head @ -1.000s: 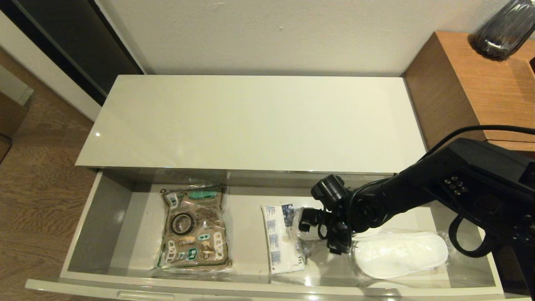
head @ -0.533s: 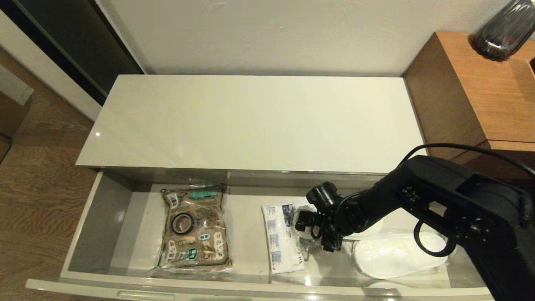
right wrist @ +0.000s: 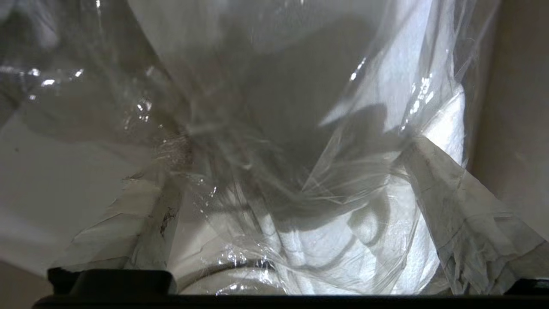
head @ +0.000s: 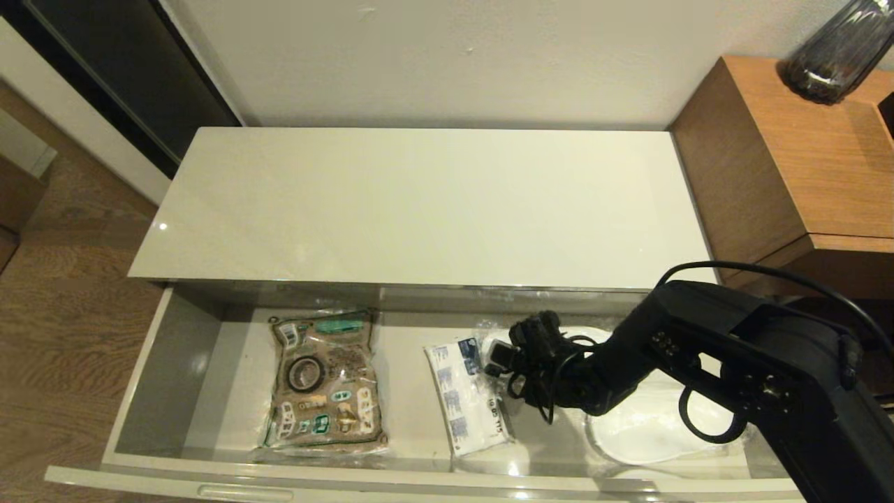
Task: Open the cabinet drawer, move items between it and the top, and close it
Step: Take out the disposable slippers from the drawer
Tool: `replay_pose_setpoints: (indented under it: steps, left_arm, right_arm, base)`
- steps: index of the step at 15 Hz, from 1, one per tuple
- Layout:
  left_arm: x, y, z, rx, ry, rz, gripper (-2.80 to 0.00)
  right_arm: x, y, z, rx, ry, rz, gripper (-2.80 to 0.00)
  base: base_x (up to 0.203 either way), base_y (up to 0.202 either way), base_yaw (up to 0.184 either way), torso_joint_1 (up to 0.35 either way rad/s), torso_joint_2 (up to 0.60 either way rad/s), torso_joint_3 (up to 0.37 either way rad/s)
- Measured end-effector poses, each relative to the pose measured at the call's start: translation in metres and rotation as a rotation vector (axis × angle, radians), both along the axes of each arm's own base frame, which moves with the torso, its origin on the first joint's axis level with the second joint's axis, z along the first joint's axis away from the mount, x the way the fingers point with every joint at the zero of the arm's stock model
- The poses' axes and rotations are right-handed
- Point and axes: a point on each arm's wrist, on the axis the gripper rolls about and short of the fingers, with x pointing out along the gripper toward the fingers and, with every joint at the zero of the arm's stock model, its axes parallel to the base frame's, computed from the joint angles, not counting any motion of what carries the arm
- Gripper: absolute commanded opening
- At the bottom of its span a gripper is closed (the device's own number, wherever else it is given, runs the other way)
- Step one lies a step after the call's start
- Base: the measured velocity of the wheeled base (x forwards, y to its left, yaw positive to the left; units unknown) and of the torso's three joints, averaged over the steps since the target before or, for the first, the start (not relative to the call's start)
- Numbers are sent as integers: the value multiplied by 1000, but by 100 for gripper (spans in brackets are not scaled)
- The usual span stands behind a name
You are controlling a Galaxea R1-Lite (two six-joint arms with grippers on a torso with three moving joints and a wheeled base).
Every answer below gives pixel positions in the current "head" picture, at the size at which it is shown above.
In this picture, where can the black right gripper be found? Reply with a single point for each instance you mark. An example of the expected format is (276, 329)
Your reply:
(545, 391)

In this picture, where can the white slipper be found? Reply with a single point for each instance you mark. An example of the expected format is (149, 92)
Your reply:
(642, 426)
(594, 335)

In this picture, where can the white tissue pack blue print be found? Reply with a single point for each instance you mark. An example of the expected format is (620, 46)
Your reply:
(461, 412)

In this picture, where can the black tape roll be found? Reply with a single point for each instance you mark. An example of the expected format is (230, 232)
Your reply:
(291, 374)

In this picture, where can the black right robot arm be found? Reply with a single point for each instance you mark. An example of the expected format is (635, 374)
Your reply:
(768, 363)

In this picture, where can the brown grain bag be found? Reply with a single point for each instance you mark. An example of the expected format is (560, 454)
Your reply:
(342, 419)

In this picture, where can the white glossy low cabinet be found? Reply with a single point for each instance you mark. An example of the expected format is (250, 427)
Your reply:
(419, 209)

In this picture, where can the brown wooden desk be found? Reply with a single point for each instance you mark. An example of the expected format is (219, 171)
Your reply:
(803, 161)

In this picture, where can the dark ribbed glass vase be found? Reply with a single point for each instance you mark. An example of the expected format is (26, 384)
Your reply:
(831, 56)

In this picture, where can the black door panel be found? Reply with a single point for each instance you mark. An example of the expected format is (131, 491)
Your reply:
(126, 63)

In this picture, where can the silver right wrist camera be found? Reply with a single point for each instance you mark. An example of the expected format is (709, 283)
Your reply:
(499, 358)

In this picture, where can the white door frame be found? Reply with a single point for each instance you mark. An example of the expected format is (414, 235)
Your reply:
(70, 112)

